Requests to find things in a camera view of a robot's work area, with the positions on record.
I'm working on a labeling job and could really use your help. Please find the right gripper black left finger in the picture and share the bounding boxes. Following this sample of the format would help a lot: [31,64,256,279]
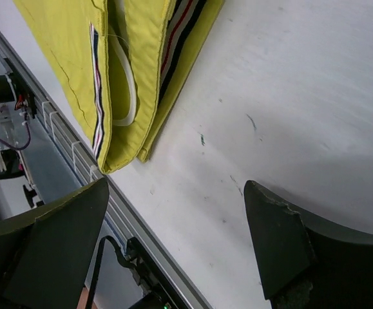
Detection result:
[0,178,109,308]

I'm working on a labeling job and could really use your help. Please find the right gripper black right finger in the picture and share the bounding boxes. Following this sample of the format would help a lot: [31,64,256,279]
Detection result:
[244,180,373,308]

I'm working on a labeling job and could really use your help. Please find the yellow-green trousers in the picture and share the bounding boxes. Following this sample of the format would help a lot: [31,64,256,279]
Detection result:
[15,1,223,174]

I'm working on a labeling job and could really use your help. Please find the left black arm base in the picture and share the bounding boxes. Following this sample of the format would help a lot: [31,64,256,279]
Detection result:
[0,73,37,119]

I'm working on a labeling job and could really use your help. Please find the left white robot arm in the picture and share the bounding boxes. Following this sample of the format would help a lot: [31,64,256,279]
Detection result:
[0,149,44,221]

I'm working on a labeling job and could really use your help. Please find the aluminium rail frame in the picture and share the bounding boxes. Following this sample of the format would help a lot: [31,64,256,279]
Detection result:
[0,32,209,309]

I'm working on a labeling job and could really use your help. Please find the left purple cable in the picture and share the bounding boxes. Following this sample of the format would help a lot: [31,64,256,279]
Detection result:
[0,120,32,151]

